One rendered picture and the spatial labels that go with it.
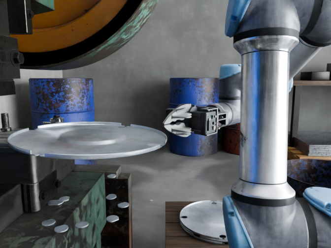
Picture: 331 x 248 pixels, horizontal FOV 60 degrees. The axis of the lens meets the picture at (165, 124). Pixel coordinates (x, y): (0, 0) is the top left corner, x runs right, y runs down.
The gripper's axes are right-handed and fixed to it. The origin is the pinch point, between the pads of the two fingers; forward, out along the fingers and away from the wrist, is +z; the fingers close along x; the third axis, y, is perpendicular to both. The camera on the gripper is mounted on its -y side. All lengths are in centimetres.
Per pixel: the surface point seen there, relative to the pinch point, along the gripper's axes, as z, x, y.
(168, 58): -238, -34, -202
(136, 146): 20.6, 0.2, 11.6
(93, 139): 24.5, -0.8, 4.7
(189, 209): -34, 41, -17
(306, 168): -101, 35, 9
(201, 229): -24.6, 41.2, -4.2
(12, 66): 30.5, -13.7, -12.7
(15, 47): 29.4, -17.4, -13.6
